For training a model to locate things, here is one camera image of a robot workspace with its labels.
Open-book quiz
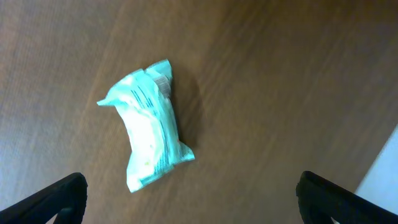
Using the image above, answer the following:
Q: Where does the green wet wipes packet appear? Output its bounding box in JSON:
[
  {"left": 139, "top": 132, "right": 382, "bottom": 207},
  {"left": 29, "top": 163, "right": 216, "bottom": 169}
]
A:
[{"left": 97, "top": 59, "right": 195, "bottom": 192}]

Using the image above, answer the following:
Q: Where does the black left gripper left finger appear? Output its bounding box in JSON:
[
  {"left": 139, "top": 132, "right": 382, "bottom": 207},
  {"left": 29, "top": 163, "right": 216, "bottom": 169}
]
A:
[{"left": 1, "top": 172, "right": 88, "bottom": 224}]

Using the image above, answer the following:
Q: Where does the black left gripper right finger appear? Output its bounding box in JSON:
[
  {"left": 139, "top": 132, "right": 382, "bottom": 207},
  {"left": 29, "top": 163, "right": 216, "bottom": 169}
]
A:
[{"left": 295, "top": 171, "right": 397, "bottom": 224}]

